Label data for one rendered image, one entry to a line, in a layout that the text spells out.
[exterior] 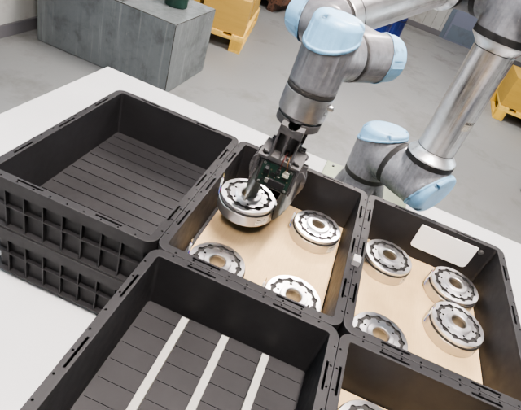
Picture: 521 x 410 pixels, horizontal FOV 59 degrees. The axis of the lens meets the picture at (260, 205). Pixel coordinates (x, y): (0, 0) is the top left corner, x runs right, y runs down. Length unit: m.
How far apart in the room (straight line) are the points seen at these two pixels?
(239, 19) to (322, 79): 3.62
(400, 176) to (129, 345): 0.72
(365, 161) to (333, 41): 0.58
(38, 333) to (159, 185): 0.36
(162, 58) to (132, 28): 0.26
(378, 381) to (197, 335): 0.28
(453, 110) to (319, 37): 0.49
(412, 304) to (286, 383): 0.34
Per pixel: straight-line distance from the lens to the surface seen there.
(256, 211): 0.80
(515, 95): 5.40
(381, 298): 0.93
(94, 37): 3.42
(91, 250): 0.80
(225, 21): 4.29
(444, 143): 1.08
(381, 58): 0.72
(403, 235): 1.04
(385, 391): 0.75
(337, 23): 0.64
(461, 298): 1.00
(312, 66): 0.65
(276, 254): 0.90
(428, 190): 1.10
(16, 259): 0.93
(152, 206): 0.93
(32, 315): 0.90
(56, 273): 0.88
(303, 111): 0.68
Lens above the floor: 1.42
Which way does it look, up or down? 36 degrees down
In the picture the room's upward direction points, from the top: 20 degrees clockwise
